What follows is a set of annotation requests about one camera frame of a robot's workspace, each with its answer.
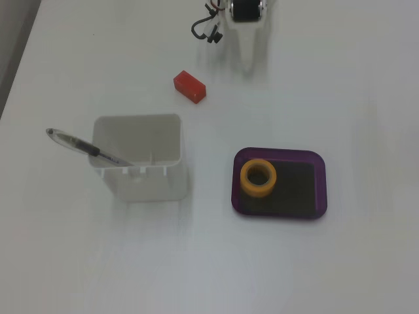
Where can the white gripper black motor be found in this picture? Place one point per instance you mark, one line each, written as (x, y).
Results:
(247, 14)

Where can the red cube block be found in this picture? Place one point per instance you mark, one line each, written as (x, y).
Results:
(190, 86)

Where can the white plastic box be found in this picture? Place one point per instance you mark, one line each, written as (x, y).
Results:
(147, 183)

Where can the yellow tape roll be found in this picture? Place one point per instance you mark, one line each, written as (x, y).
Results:
(258, 183)

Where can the purple tray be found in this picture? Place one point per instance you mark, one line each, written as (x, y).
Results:
(319, 183)

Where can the clear ballpoint pen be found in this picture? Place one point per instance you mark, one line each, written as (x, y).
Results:
(77, 143)

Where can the small black camera module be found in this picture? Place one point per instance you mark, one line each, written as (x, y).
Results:
(215, 37)

